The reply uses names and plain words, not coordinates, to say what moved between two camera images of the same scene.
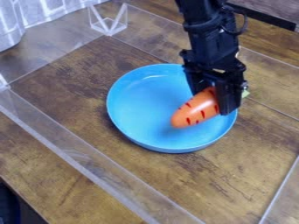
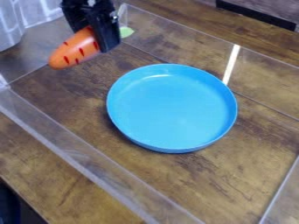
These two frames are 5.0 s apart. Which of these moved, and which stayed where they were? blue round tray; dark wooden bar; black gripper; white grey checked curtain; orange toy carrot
Moved: orange toy carrot; black gripper
Stayed: blue round tray; white grey checked curtain; dark wooden bar
